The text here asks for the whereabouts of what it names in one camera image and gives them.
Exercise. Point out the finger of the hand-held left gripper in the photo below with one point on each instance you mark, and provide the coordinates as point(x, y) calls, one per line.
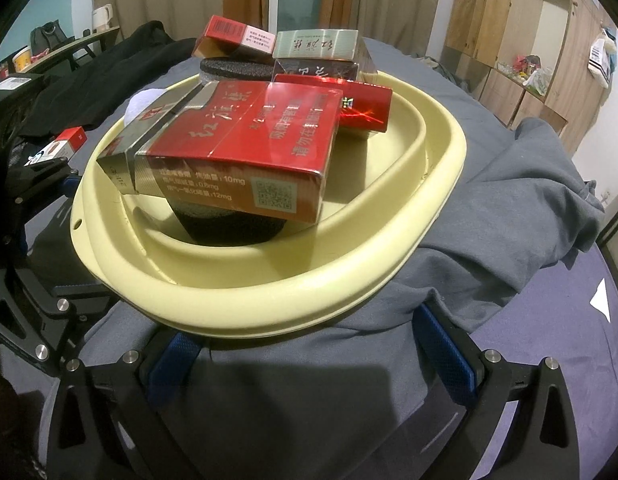
point(44, 320)
point(44, 175)

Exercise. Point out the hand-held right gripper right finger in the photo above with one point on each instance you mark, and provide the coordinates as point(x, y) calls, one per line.
point(449, 355)

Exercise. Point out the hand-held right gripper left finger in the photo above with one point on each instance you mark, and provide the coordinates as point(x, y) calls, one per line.
point(171, 365)

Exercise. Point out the red and white small box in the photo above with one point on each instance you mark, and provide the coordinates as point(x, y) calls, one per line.
point(69, 141)

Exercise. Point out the cream plastic basin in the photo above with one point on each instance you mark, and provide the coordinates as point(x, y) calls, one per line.
point(269, 300)

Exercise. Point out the small black foam disc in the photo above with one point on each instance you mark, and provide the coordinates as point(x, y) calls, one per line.
point(224, 227)

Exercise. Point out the red and silver cigarette box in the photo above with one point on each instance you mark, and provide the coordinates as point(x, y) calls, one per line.
point(229, 160)

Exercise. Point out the large black foam disc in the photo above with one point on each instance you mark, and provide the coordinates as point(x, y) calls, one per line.
point(234, 69)

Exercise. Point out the small red cigarette box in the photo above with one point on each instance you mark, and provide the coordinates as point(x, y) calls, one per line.
point(229, 32)

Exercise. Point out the glossy red cigarette box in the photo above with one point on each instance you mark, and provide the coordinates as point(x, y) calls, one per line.
point(361, 107)

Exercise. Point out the yellow cup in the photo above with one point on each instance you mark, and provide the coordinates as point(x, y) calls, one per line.
point(21, 59)

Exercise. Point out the dark backpack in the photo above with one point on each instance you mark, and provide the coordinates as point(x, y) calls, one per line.
point(48, 37)

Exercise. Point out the black desk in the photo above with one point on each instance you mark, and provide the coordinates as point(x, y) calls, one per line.
point(69, 47)

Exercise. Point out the black garment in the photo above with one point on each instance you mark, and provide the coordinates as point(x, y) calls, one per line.
point(99, 85)

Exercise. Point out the grey garment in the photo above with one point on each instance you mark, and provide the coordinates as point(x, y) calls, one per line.
point(339, 400)

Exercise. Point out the white kettle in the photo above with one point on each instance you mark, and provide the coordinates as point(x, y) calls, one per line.
point(103, 17)

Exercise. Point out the colourful small clutter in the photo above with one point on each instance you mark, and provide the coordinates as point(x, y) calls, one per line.
point(526, 70)

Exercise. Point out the white plastic bag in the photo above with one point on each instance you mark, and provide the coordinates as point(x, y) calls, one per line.
point(599, 57)

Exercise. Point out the wooden wardrobe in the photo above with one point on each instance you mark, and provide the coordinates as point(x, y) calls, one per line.
point(494, 10)

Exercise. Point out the white wall socket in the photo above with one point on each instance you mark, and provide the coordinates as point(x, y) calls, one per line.
point(606, 197)

